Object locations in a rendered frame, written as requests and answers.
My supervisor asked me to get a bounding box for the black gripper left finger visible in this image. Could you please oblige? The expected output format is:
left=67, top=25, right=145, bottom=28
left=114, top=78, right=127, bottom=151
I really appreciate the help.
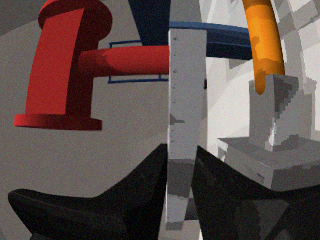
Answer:
left=8, top=144, right=168, bottom=240

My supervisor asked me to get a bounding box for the clear-panelled rack with blue corner posts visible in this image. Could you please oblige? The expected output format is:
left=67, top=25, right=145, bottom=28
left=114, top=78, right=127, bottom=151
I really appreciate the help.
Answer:
left=168, top=0, right=249, bottom=33

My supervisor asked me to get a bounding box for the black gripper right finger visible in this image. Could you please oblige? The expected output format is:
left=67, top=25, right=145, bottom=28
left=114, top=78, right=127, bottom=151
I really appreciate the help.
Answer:
left=191, top=145, right=320, bottom=240

